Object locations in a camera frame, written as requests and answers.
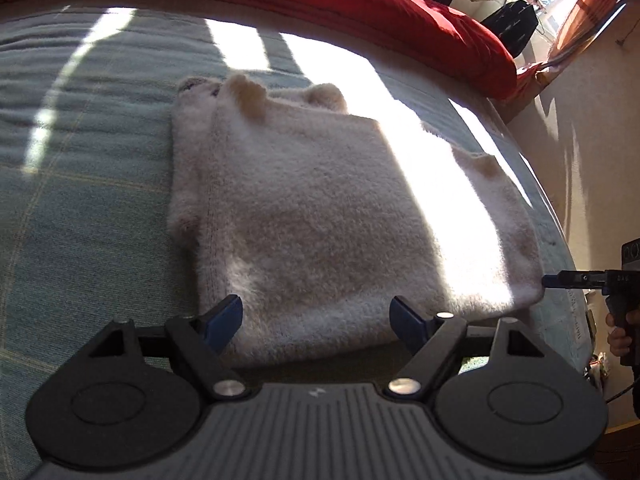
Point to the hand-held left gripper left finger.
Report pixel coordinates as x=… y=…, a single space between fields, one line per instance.
x=226 y=321

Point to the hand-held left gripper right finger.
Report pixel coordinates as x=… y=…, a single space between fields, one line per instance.
x=405 y=322

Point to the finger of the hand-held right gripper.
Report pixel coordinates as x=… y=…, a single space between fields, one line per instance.
x=575 y=280

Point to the white fuzzy sweater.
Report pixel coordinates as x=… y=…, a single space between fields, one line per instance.
x=325 y=220

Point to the person's right hand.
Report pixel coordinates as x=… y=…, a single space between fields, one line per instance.
x=625 y=335

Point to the green plaid bed sheet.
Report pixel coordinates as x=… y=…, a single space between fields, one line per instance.
x=90 y=185

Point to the orange curtain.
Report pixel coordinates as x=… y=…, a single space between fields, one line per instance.
x=580 y=25

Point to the black hanging jacket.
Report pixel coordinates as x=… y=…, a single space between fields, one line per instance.
x=512 y=27

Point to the red quilt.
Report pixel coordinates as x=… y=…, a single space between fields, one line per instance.
x=350 y=0

